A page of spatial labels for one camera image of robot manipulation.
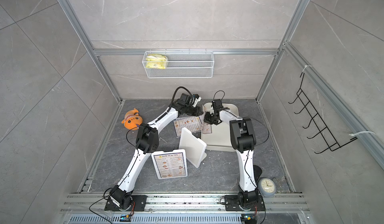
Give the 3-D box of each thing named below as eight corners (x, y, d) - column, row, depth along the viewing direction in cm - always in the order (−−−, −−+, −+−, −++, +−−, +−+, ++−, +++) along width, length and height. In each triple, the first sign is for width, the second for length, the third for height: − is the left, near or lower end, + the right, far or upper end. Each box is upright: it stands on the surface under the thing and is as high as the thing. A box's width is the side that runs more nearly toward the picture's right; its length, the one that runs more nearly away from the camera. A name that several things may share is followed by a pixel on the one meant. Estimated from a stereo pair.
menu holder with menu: (174, 156, 91) (169, 140, 75) (186, 144, 97) (184, 126, 81) (193, 174, 85) (193, 160, 69) (205, 159, 90) (207, 143, 74)
